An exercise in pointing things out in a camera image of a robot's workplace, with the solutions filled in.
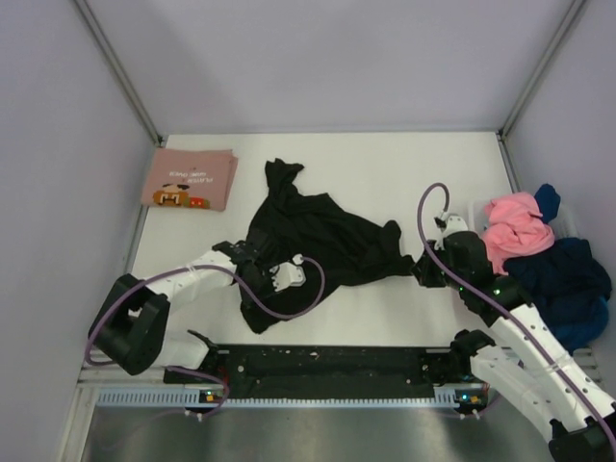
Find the bright blue crumpled t shirt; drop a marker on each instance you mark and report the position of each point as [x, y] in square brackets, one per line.
[586, 327]

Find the folded pink t shirt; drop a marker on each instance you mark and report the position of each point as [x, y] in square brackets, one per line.
[190, 179]

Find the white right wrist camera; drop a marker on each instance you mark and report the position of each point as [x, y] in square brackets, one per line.
[450, 223]

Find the pink crumpled t shirt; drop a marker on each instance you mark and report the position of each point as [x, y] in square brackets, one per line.
[515, 229]

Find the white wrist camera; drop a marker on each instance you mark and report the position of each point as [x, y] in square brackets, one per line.
[450, 223]
[289, 274]

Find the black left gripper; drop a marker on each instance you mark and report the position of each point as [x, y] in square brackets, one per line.
[269, 289]

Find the aluminium corner post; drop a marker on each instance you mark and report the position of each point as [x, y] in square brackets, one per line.
[564, 29]
[117, 70]

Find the left aluminium corner post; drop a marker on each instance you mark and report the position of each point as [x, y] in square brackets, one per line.
[117, 70]

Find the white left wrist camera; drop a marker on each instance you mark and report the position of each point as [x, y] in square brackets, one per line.
[289, 274]

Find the white plastic laundry basket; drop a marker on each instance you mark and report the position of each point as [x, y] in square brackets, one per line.
[563, 225]

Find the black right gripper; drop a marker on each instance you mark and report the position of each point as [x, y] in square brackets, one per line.
[423, 267]

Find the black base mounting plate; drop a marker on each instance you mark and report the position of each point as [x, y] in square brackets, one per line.
[327, 372]

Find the right aluminium corner post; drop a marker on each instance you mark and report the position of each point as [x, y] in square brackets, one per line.
[564, 29]

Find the dark blue crumpled t shirt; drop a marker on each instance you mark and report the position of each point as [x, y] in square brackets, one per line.
[563, 279]

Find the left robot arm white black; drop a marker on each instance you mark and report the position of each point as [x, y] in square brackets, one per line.
[131, 326]

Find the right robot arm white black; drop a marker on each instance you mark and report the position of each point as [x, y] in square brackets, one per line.
[519, 357]

